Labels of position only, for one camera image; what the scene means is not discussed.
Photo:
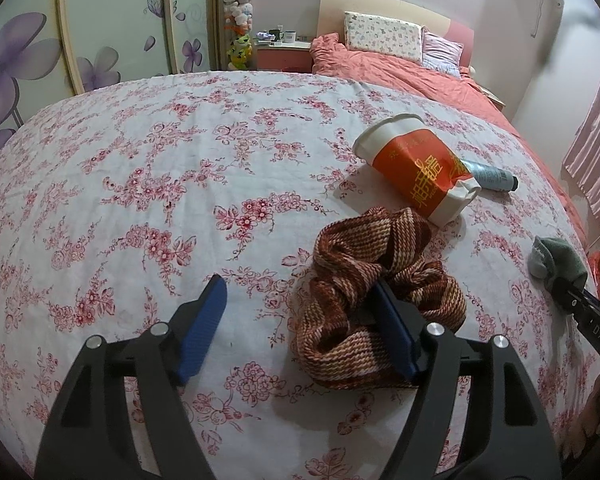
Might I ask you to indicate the wooden bedside table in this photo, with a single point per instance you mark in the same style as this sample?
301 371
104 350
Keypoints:
492 97

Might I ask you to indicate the pink bedside table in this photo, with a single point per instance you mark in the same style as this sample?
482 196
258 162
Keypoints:
280 57

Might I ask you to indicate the wardrobe with purple flowers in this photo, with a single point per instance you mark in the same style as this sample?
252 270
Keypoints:
110 20

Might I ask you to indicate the dark cup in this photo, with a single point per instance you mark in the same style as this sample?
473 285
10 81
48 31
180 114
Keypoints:
277 35

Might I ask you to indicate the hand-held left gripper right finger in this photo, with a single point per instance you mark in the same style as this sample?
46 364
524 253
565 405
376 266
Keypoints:
395 330

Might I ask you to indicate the blue tube with black cap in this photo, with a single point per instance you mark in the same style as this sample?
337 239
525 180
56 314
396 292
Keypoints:
490 176

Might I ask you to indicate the floral white pillow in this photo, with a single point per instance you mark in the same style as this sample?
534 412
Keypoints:
382 37

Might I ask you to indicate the orange and white paper cup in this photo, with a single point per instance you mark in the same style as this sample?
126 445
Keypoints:
415 165

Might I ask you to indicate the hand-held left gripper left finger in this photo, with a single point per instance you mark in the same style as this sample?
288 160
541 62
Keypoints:
202 330

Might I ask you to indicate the clear tube of plush toys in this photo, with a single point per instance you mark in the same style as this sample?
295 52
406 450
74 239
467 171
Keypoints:
239 20

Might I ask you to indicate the pink striped pillow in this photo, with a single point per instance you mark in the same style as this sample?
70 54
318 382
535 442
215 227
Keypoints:
442 54

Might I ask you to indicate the mint green fuzzy sock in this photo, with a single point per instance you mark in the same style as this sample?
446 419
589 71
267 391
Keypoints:
560 260

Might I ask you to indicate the red duvet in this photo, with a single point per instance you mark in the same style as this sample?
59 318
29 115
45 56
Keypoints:
380 67

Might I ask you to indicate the pink floral blanket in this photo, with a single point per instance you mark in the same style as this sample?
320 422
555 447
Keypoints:
130 185

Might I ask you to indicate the brown striped knitted scarf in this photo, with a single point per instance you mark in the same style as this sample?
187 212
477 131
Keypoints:
350 260

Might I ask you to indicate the white mug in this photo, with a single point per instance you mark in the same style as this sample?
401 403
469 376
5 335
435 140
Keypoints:
289 36

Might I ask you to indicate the cream and pink headboard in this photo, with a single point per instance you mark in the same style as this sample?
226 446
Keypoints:
360 0

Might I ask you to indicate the person's bare foot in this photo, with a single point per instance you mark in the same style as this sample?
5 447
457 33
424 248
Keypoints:
592 410

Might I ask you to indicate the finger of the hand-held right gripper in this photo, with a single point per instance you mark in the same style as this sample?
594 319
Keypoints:
570 297

